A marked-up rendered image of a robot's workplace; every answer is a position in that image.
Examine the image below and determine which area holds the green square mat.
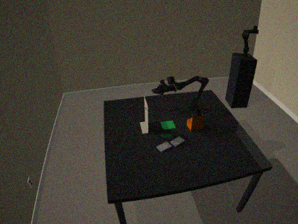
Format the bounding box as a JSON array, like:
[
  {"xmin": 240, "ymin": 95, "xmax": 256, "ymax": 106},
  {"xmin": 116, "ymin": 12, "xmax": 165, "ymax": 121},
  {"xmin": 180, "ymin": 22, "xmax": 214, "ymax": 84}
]
[{"xmin": 161, "ymin": 121, "xmax": 176, "ymax": 130}]

